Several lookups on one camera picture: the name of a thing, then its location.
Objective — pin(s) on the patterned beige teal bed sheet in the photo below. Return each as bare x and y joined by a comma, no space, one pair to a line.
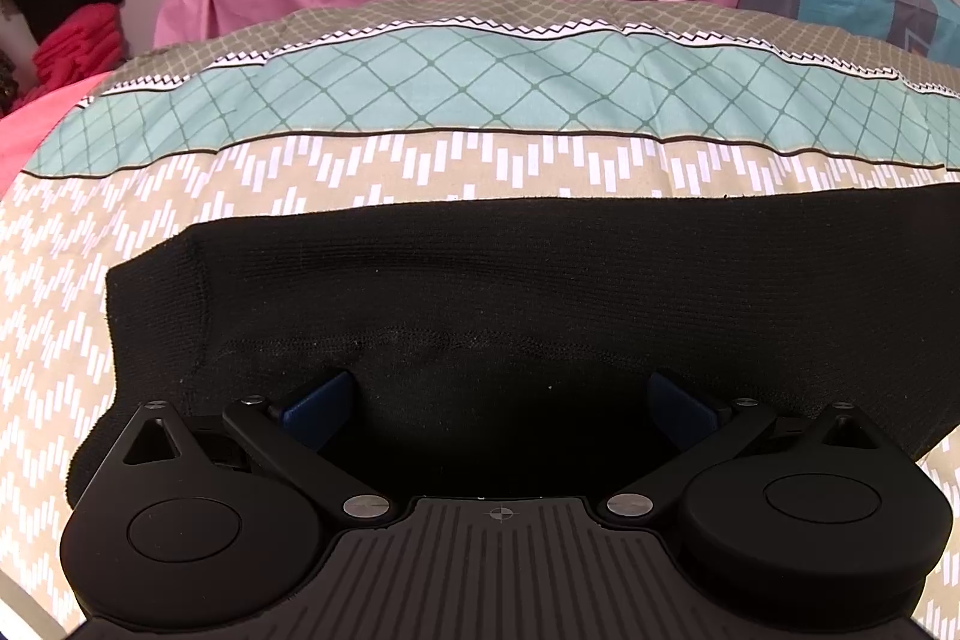
450,78

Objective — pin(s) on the black pants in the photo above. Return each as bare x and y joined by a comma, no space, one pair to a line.
487,280

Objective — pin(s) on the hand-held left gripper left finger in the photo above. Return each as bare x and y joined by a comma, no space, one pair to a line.
319,411

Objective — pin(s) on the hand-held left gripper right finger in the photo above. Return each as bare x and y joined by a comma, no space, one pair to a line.
679,411

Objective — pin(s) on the stack of red folded clothes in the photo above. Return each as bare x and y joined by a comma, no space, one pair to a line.
79,48

